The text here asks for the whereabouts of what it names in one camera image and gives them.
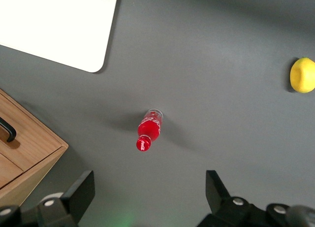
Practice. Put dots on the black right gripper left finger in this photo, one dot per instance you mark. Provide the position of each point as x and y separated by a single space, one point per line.
78 192

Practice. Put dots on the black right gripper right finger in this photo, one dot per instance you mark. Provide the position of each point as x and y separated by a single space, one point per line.
216 192

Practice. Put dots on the wooden drawer cabinet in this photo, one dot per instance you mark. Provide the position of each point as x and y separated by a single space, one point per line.
37 174

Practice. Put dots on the red cola bottle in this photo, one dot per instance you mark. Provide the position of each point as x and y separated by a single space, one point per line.
148 129

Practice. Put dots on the yellow lemon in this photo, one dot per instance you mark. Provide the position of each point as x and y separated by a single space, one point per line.
304 75

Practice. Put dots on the white rectangular tray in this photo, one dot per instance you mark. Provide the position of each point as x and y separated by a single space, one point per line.
49 22

